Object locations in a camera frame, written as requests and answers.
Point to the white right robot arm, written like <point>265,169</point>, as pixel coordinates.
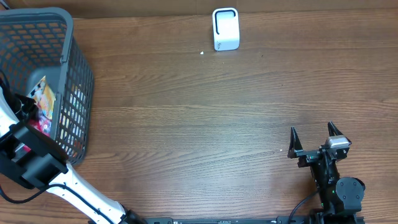
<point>340,197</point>

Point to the yellow snack bag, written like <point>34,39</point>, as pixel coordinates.
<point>44,97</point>

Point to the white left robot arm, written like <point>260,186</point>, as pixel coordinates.
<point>35,161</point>

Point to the grey plastic mesh basket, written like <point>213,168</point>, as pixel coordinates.
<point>39,43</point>

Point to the red purple tissue pack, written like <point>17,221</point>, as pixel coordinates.
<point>42,124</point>

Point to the white barcode scanner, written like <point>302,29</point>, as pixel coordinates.
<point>226,34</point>

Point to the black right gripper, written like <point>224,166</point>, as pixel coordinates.
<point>308,156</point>

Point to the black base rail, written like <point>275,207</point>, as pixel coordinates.
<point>278,220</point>

